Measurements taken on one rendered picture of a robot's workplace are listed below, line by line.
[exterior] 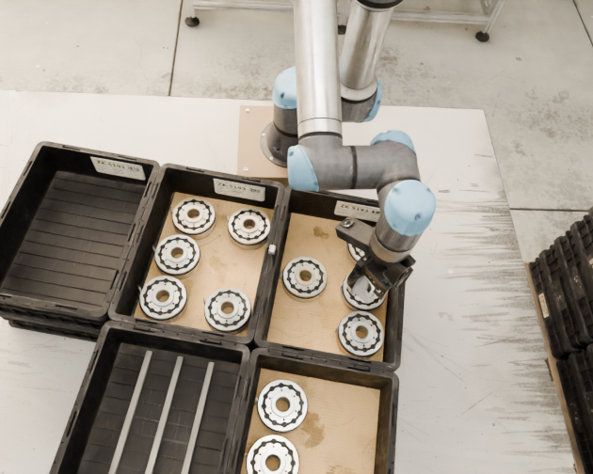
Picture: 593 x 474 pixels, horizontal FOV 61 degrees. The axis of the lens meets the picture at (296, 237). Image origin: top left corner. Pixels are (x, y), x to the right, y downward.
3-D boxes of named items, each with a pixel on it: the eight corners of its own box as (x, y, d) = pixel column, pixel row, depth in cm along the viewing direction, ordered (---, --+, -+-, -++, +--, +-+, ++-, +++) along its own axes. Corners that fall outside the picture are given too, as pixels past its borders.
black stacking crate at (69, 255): (56, 169, 130) (40, 141, 120) (168, 189, 130) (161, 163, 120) (-13, 311, 111) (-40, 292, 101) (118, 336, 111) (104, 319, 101)
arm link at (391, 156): (352, 126, 84) (360, 181, 79) (418, 125, 85) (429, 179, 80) (345, 155, 91) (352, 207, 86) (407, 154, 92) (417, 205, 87)
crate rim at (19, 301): (42, 145, 122) (39, 139, 120) (163, 166, 122) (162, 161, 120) (-37, 296, 103) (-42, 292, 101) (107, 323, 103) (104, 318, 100)
